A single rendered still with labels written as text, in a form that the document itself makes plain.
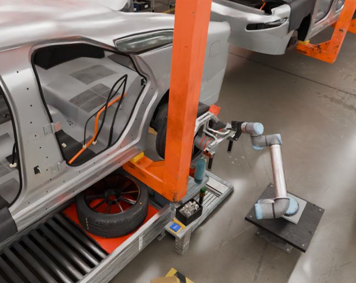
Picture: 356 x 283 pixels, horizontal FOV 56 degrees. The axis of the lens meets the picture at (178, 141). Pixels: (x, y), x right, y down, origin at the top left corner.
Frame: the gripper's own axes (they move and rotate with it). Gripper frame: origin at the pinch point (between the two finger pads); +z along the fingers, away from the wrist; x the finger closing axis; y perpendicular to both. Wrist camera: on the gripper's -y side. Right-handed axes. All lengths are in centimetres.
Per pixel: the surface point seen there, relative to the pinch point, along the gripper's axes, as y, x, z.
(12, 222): -90, 153, 40
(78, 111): -1, 89, 109
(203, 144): -15.6, 4.5, 19.9
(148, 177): -52, 40, 48
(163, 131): -9, 39, 39
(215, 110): 17.3, 0.1, 15.5
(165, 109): 15, 21, 64
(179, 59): 33, 89, -31
